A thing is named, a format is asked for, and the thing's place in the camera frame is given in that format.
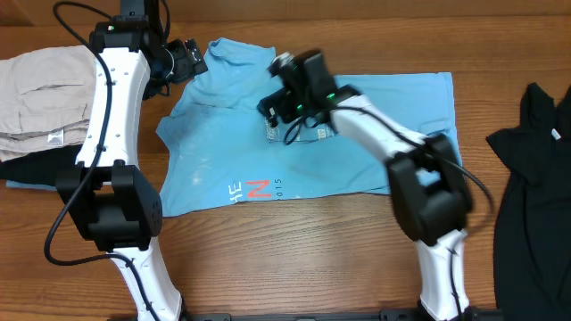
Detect light blue printed t-shirt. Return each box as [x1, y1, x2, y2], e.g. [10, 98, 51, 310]
[154, 37, 463, 218]

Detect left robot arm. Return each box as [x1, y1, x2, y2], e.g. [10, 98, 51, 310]
[56, 7, 208, 320]

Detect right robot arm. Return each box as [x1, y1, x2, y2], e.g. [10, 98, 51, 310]
[259, 50, 473, 320]

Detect pile of black clothes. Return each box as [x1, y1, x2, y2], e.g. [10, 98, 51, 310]
[486, 83, 570, 320]

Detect folded beige trousers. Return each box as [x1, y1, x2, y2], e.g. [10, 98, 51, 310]
[1, 45, 95, 161]

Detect folded dark navy garment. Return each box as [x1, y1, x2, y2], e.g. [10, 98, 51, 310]
[1, 145, 81, 186]

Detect folded blue garment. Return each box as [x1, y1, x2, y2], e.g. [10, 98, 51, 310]
[6, 180, 56, 192]

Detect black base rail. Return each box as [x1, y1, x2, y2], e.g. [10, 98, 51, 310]
[186, 307, 505, 321]

